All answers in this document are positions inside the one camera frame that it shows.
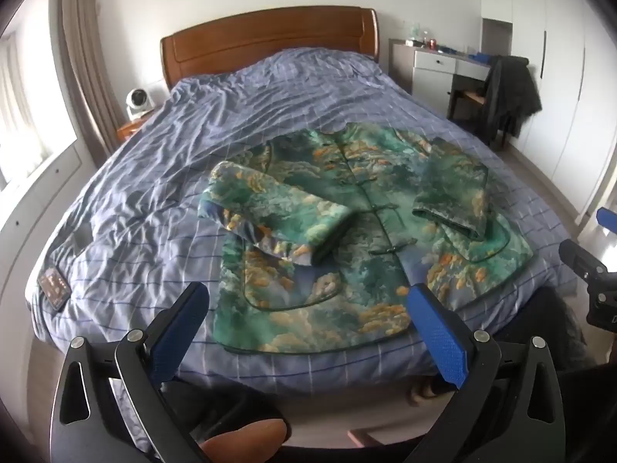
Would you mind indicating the white sheer curtain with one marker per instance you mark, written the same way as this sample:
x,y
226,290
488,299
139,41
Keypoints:
x,y
19,106

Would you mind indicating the white window bench cabinet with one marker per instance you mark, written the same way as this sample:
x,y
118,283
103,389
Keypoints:
x,y
43,202

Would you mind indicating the blue plaid duvet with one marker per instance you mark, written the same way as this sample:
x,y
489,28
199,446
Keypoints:
x,y
193,130

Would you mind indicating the wooden chair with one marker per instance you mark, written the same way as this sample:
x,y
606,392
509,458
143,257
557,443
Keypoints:
x,y
465,99

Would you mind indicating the person's bare foot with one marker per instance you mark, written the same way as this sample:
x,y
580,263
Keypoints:
x,y
426,392

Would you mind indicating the wooden nightstand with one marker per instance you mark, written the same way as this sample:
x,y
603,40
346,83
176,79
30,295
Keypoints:
x,y
129,129

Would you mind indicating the white round fan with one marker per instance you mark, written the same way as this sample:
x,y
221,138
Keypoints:
x,y
140,102

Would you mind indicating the smartphone with lit screen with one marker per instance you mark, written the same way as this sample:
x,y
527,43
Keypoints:
x,y
53,287

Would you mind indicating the wooden bed headboard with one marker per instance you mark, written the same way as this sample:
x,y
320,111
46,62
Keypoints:
x,y
270,33

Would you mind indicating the white desk with drawers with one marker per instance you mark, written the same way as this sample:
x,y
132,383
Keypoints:
x,y
434,65

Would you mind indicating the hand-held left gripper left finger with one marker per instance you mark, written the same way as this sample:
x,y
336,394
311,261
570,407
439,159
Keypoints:
x,y
179,333

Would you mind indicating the black coat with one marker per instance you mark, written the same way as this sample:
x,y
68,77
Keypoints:
x,y
511,91

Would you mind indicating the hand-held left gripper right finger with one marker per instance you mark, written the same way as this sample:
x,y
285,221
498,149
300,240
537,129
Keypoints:
x,y
441,333

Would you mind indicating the beige curtain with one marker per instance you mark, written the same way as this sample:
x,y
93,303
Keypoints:
x,y
86,58

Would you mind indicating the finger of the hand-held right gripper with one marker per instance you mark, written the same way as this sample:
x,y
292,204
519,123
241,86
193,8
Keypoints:
x,y
578,255
608,218

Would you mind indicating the clear glass bottle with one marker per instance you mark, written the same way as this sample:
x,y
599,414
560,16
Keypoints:
x,y
414,34

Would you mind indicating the green printed padded jacket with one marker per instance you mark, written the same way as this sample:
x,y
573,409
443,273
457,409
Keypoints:
x,y
366,251

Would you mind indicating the person's left hand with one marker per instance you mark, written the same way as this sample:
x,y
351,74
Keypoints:
x,y
246,441

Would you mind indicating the person's dark pants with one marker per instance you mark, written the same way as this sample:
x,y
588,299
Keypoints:
x,y
549,328

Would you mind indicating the white wardrobe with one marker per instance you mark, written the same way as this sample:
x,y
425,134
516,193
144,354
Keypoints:
x,y
569,82

